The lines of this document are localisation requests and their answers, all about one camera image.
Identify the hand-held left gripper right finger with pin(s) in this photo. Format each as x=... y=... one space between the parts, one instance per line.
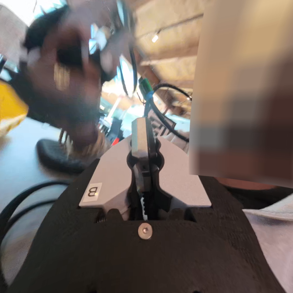
x=180 y=183

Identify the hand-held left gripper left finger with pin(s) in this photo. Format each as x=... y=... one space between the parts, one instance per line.
x=109 y=180

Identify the ceiling spotlight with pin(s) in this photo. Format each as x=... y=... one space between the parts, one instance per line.
x=155 y=37

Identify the black wrist rest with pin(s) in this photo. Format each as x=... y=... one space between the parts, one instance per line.
x=57 y=158

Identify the person's right hand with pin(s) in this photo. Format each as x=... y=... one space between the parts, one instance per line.
x=68 y=77

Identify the yellow plastic bin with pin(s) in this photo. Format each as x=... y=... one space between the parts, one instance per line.
x=11 y=103

